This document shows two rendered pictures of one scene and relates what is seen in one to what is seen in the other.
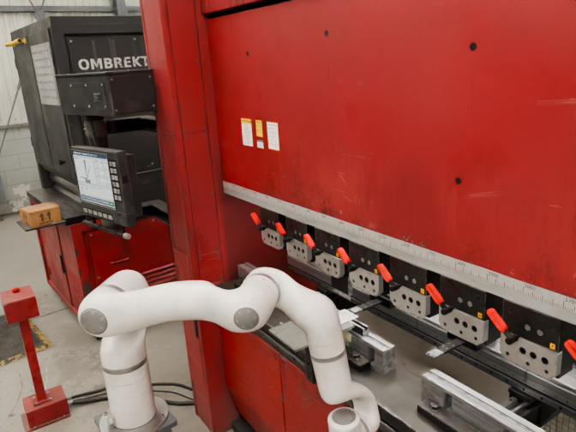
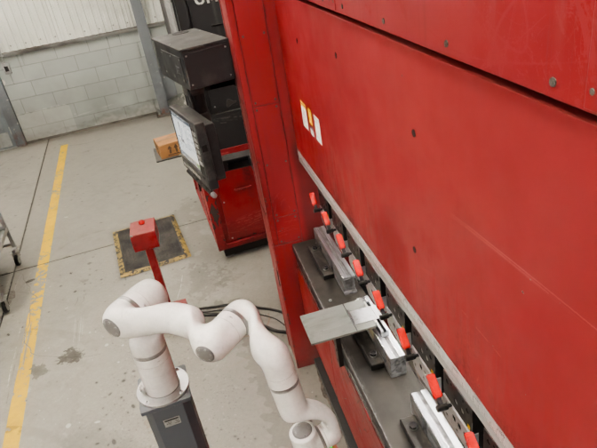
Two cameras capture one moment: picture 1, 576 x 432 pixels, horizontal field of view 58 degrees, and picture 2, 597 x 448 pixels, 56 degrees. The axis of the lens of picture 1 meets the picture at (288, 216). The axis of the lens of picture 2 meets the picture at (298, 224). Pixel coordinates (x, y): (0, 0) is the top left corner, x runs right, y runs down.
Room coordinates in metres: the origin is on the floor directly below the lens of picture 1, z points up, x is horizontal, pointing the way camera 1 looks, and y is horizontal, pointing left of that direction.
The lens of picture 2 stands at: (0.09, -0.66, 2.42)
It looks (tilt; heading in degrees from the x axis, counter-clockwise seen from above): 29 degrees down; 23
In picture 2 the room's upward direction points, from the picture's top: 10 degrees counter-clockwise
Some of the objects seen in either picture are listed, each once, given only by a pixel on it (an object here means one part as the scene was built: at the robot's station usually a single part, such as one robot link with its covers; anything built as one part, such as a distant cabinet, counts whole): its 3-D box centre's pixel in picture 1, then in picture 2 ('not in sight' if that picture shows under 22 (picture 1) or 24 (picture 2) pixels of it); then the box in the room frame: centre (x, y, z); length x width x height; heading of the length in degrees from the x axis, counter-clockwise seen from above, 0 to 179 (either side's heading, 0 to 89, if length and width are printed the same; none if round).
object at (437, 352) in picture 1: (457, 339); not in sight; (1.54, -0.54, 1.01); 0.26 x 0.12 x 0.05; 123
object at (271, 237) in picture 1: (278, 226); (332, 209); (2.15, 0.05, 1.26); 0.15 x 0.09 x 0.17; 33
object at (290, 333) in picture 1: (311, 328); (337, 321); (1.71, -0.06, 1.00); 0.26 x 0.18 x 0.01; 123
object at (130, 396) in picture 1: (129, 390); (156, 369); (1.26, 0.47, 1.09); 0.19 x 0.19 x 0.18
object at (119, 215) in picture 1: (108, 183); (198, 144); (2.52, 0.87, 1.42); 0.45 x 0.12 x 0.36; 47
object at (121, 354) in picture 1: (123, 316); (146, 316); (1.29, 0.47, 1.30); 0.19 x 0.12 x 0.24; 169
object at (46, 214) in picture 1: (39, 213); (170, 144); (3.43, 1.69, 1.04); 0.30 x 0.26 x 0.12; 36
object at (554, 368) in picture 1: (537, 334); (471, 407); (1.14, -0.60, 1.26); 0.15 x 0.09 x 0.17; 33
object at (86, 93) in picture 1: (115, 158); (206, 118); (2.62, 0.85, 1.53); 0.51 x 0.25 x 0.85; 47
